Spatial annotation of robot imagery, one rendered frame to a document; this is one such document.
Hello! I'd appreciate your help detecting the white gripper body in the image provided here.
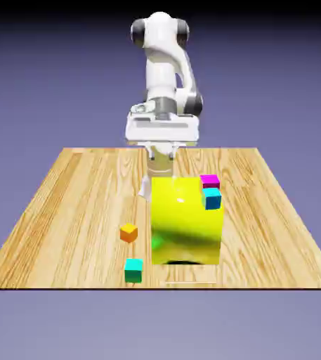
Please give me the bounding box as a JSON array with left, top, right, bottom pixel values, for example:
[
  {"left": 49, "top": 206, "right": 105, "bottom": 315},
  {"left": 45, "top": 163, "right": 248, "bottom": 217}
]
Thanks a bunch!
[{"left": 124, "top": 111, "right": 201, "bottom": 148}]

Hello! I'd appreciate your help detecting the small magenta cube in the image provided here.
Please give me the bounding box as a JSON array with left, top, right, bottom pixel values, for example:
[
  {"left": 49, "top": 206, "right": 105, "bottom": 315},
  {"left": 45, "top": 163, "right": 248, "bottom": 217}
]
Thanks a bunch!
[{"left": 199, "top": 174, "right": 221, "bottom": 190}]

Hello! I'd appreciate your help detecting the small blue cube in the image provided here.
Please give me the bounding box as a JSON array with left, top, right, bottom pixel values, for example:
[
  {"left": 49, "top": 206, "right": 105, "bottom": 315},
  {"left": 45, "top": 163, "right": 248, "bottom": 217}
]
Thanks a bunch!
[{"left": 201, "top": 187, "right": 223, "bottom": 211}]

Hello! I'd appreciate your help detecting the small orange cube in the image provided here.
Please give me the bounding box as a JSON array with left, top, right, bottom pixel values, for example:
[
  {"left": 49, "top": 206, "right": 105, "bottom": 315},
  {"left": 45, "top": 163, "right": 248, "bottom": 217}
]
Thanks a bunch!
[{"left": 119, "top": 223, "right": 139, "bottom": 243}]

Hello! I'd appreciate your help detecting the small teal cube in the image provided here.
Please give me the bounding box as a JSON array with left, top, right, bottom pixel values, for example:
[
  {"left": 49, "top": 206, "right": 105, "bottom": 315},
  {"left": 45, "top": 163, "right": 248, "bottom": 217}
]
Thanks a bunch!
[{"left": 124, "top": 257, "right": 145, "bottom": 284}]

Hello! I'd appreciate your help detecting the large yellow box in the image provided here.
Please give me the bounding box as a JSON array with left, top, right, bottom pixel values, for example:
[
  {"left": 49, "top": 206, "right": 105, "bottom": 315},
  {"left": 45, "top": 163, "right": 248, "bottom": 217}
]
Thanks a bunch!
[{"left": 150, "top": 176, "right": 225, "bottom": 266}]

